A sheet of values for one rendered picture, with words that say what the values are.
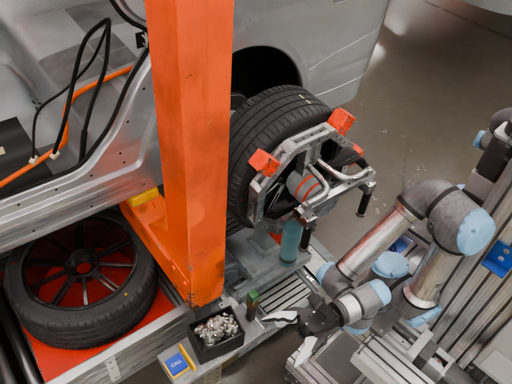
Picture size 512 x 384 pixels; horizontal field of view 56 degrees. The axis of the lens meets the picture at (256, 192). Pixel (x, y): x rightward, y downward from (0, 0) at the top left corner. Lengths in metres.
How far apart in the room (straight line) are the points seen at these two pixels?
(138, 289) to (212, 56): 1.24
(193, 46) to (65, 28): 1.71
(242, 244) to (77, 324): 0.98
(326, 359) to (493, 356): 0.83
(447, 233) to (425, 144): 2.62
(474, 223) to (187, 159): 0.79
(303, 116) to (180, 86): 0.82
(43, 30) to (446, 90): 3.28
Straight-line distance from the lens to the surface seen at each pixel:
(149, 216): 2.21
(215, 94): 1.33
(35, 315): 2.24
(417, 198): 1.39
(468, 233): 1.33
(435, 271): 1.50
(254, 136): 1.92
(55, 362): 2.38
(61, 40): 2.77
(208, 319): 2.07
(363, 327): 1.45
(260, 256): 2.63
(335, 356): 2.42
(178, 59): 1.21
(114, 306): 2.17
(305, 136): 1.96
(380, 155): 3.71
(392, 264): 1.70
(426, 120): 4.20
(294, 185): 2.08
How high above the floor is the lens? 2.35
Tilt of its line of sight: 47 degrees down
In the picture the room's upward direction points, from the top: 6 degrees clockwise
